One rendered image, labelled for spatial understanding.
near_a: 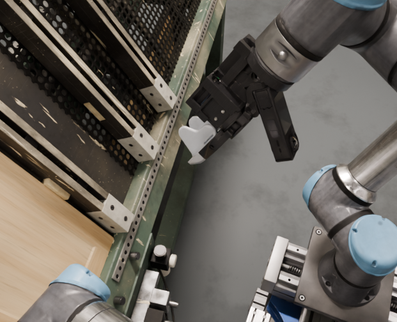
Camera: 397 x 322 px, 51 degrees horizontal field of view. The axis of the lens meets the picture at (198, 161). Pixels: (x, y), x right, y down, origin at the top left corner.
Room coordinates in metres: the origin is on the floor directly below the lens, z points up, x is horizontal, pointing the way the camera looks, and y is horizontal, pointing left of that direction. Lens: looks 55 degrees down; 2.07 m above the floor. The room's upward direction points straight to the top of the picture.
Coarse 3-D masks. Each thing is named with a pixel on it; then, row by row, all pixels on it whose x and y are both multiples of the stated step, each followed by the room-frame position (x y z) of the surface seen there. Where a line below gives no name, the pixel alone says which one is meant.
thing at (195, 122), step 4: (196, 116) 0.42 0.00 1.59; (192, 120) 0.42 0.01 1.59; (196, 120) 0.41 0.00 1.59; (200, 120) 0.41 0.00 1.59; (192, 124) 0.41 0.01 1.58; (196, 124) 0.41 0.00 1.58; (200, 124) 0.41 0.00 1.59; (204, 124) 0.41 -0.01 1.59; (196, 128) 0.41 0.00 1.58; (220, 128) 0.39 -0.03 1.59; (212, 136) 0.39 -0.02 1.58; (208, 140) 0.39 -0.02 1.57
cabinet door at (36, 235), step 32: (0, 160) 0.57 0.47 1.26; (0, 192) 0.50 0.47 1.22; (32, 192) 0.54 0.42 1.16; (0, 224) 0.44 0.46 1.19; (32, 224) 0.47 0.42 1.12; (64, 224) 0.50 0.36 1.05; (96, 224) 0.55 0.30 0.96; (0, 256) 0.37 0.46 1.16; (32, 256) 0.40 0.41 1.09; (64, 256) 0.43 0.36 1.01; (96, 256) 0.46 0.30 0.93; (0, 288) 0.31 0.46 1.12; (32, 288) 0.33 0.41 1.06; (0, 320) 0.24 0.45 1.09
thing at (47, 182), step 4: (44, 180) 0.59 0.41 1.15; (48, 180) 0.58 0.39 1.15; (44, 184) 0.57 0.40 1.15; (48, 184) 0.57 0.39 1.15; (52, 184) 0.58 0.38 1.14; (56, 184) 0.58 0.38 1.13; (52, 188) 0.57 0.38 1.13; (56, 188) 0.57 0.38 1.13; (60, 188) 0.58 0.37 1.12; (56, 192) 0.57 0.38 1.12; (60, 192) 0.57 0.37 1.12; (64, 192) 0.57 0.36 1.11; (60, 196) 0.56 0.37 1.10; (64, 196) 0.56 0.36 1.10; (68, 196) 0.57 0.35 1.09
